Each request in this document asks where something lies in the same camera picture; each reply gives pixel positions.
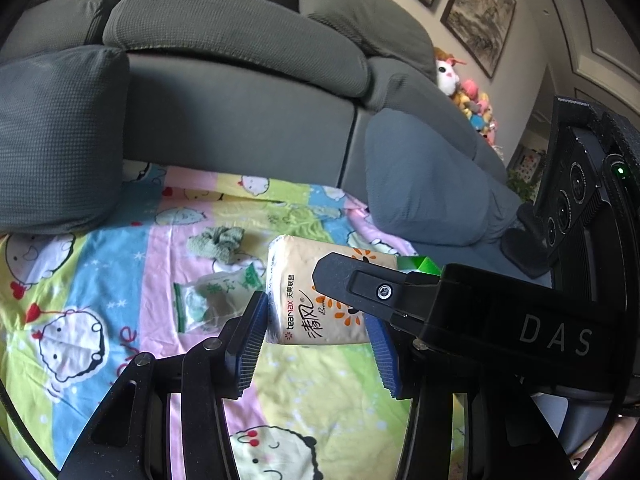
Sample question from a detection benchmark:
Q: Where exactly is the pile of colourful plush toys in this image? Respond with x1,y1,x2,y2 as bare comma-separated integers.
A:
450,77,503,148

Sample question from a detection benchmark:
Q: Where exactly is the blue-grey sofa cushion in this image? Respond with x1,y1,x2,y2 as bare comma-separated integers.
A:
364,109,526,247

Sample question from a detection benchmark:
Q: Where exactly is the black padded armrest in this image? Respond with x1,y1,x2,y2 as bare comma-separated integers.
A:
500,227,551,278
515,202,543,233

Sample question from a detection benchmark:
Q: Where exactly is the grey sofa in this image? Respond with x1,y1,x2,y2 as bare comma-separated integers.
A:
0,0,556,281

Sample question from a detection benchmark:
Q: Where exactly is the tissue packet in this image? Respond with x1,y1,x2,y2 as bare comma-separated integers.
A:
265,235,401,346

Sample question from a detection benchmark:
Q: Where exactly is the green fluffy cloth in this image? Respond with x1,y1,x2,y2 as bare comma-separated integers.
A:
187,226,246,266

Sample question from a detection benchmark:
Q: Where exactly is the green cardboard box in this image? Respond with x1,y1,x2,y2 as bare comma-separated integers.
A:
397,255,443,277

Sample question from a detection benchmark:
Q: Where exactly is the green potted plant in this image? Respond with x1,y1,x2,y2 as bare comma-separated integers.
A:
507,167,541,206

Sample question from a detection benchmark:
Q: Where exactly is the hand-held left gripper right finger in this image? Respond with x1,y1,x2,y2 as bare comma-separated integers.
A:
366,320,578,480

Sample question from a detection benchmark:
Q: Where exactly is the grey textured pillow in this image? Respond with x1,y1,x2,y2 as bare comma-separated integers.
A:
0,45,132,235

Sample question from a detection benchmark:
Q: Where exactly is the white plush toy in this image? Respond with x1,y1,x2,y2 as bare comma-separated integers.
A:
434,57,462,95

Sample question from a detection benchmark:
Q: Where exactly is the cartoon printed blanket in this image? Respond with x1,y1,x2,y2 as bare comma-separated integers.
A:
0,160,471,480

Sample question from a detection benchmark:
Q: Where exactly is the clear green-edged plastic bag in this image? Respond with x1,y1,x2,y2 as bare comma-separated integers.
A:
172,265,266,333

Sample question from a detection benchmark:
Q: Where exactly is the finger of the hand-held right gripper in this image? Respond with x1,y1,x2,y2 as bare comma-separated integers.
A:
311,252,446,341

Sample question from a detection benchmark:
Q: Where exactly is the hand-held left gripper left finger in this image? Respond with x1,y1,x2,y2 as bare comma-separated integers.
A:
57,290,271,480

